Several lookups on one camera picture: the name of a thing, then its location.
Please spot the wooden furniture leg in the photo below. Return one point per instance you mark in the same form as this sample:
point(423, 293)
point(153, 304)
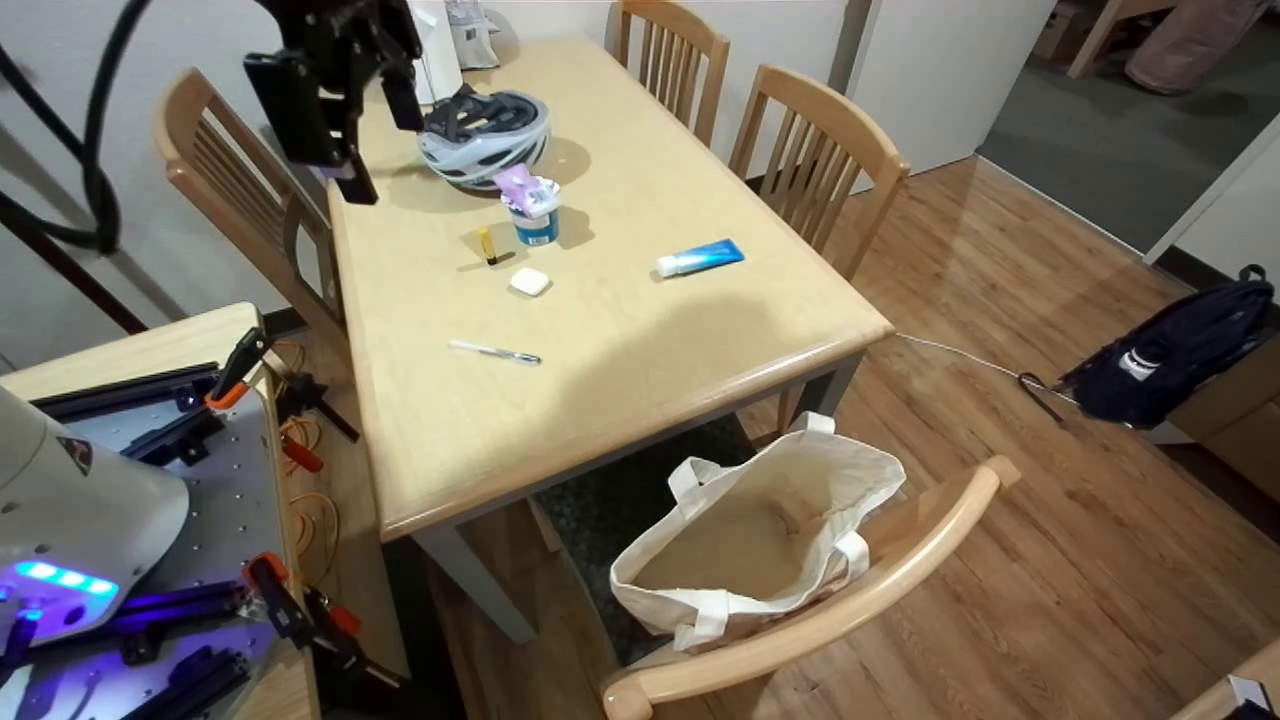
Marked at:
point(1101, 29)

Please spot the pink cloth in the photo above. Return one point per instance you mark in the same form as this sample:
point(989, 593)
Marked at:
point(1194, 43)

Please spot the blue and white tube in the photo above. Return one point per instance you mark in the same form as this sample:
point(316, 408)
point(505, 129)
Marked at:
point(700, 256)

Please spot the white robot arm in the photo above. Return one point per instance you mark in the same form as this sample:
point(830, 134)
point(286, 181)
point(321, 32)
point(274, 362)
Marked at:
point(65, 514)

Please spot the light wooden dining table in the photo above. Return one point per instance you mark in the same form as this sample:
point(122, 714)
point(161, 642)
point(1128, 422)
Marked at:
point(640, 362)

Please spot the navy blue backpack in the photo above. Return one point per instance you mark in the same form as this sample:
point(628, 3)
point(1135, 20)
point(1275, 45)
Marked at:
point(1180, 355)

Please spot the black clamp with orange tip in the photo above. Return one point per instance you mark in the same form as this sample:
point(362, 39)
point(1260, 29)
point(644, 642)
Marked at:
point(305, 403)

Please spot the white pen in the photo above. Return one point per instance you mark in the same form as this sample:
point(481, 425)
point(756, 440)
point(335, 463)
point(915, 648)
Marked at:
point(495, 355)

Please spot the beige canvas tote bag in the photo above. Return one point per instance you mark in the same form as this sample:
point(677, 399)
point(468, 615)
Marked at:
point(725, 544)

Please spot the wooden robot cart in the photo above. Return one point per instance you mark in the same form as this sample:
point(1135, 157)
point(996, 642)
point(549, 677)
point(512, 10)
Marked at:
point(122, 350)

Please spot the brown wooden cabinet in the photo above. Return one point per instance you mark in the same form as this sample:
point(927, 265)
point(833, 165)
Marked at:
point(1245, 415)

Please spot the grey perforated mounting plate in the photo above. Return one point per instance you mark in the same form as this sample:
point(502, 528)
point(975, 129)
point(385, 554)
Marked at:
point(227, 502)

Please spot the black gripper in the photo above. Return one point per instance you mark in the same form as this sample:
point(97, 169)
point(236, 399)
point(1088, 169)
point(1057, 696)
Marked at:
point(335, 43)

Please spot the cup with purple lid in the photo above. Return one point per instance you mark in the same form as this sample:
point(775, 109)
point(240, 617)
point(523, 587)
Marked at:
point(532, 215)

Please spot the small white eraser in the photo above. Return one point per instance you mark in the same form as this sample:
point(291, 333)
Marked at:
point(531, 283)

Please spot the small yellow item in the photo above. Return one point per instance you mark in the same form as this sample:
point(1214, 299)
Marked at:
point(481, 242)

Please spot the wooden curved-back chair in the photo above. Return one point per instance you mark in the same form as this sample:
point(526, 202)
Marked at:
point(801, 624)

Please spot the black metal rail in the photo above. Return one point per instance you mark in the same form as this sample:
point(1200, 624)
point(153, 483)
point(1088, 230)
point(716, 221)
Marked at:
point(122, 395)

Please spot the wooden slat-back chair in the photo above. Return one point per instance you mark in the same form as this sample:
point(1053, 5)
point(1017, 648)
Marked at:
point(815, 145)
point(666, 55)
point(203, 125)

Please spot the white door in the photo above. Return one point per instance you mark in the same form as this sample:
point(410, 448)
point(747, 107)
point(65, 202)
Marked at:
point(944, 73)

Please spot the dark grey rug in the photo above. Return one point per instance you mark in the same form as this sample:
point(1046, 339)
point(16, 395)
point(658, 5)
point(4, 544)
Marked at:
point(601, 514)

